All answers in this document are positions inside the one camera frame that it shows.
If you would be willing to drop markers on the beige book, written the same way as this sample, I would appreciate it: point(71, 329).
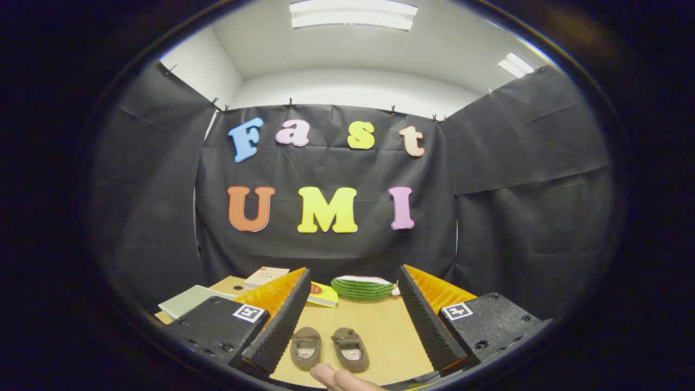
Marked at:
point(266, 277)

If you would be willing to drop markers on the cream fabric storage box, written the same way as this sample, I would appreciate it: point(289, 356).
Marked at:
point(190, 301)

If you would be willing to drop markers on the watermelon slice plush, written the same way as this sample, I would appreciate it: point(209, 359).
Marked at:
point(362, 289)

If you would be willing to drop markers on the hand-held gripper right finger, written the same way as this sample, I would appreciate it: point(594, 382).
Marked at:
point(426, 326)

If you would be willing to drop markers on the brown felt shoe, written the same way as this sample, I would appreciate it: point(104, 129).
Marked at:
point(350, 352)
point(305, 350)

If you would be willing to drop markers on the black backdrop cloth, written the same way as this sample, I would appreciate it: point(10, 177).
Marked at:
point(326, 168)

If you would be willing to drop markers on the yellow book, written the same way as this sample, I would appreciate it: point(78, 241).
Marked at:
point(324, 296)

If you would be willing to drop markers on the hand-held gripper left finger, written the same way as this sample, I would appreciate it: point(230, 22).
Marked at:
point(282, 326)

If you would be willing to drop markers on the ceiling light panel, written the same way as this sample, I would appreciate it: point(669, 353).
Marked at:
point(516, 65)
point(353, 13)

